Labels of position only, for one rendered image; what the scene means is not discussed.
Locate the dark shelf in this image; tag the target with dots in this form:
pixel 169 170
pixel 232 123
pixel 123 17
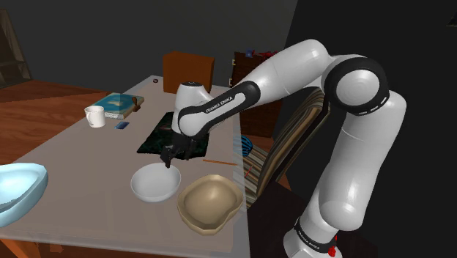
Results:
pixel 12 53

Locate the white round bowl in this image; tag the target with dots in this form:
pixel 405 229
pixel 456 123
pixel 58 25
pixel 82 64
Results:
pixel 153 184

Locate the light blue bowl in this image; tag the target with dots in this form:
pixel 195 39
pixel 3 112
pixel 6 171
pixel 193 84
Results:
pixel 18 191

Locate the tan irregular bowl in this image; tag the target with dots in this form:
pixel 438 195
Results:
pixel 210 203

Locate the striped chair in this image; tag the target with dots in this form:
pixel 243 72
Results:
pixel 285 143

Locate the white mug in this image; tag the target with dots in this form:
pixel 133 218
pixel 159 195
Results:
pixel 95 116

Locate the dark green mat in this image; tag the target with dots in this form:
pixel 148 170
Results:
pixel 157 141

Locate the dark wooden dresser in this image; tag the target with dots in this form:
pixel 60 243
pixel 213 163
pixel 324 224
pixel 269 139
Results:
pixel 262 118

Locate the blue book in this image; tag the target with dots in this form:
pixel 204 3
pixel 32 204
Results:
pixel 116 103

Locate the orange pencil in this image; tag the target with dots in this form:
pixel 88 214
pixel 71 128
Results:
pixel 219 162

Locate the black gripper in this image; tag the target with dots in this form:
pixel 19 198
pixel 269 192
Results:
pixel 181 142

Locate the orange wooden chair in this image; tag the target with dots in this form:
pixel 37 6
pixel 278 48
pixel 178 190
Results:
pixel 187 71

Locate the brown wooden stamp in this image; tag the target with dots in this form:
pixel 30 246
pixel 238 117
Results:
pixel 136 104

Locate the small blue card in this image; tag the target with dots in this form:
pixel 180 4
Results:
pixel 121 125

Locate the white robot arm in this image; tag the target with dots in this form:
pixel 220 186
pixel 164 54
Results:
pixel 351 185

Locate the dark robot stand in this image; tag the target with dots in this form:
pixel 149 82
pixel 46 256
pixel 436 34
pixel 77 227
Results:
pixel 271 225

